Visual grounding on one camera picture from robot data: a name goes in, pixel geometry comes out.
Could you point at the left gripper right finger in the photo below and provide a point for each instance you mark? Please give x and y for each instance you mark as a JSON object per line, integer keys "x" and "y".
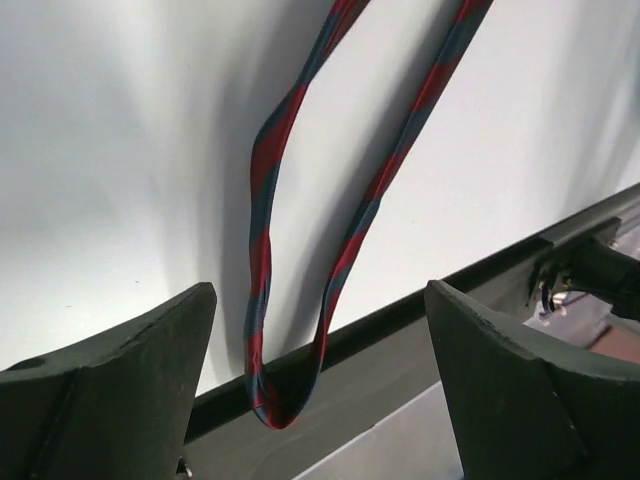
{"x": 525, "y": 405}

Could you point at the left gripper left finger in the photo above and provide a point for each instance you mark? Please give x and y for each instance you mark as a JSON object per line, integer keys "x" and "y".
{"x": 113, "y": 406}

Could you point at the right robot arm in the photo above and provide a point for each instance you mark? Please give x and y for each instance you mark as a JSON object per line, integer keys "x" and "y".
{"x": 589, "y": 264}

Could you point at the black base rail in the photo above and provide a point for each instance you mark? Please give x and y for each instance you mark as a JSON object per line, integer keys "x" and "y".
{"x": 379, "y": 363}

